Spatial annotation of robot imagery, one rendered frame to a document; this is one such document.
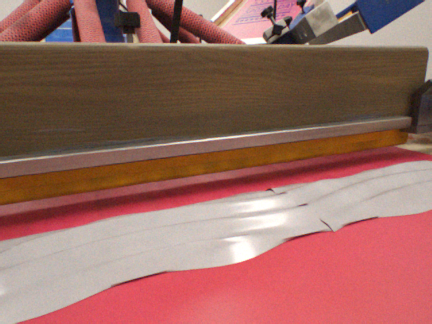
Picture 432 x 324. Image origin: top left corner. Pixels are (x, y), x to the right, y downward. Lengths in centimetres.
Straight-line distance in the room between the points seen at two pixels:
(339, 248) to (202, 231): 7
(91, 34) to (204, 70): 53
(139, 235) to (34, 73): 11
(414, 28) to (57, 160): 255
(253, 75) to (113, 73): 10
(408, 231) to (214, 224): 10
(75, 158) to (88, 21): 60
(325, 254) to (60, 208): 17
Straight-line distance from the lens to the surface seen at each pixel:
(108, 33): 105
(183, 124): 24
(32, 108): 22
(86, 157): 21
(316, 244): 18
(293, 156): 30
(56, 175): 24
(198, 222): 18
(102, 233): 18
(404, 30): 269
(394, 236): 20
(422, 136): 46
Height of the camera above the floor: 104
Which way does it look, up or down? 16 degrees down
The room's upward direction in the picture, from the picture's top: 1 degrees counter-clockwise
